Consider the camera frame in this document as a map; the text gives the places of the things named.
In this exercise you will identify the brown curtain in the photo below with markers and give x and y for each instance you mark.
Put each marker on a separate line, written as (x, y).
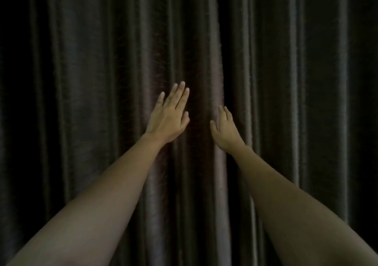
(295, 67)
(88, 67)

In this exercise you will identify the person's right hand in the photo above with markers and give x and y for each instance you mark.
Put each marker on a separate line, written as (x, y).
(227, 134)

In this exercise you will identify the person's left forearm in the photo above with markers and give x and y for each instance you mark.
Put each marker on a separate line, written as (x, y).
(88, 215)

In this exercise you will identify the person's right forearm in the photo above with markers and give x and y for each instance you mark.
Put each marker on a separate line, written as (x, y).
(295, 215)

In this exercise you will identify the person's left hand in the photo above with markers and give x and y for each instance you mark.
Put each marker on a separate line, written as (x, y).
(166, 121)

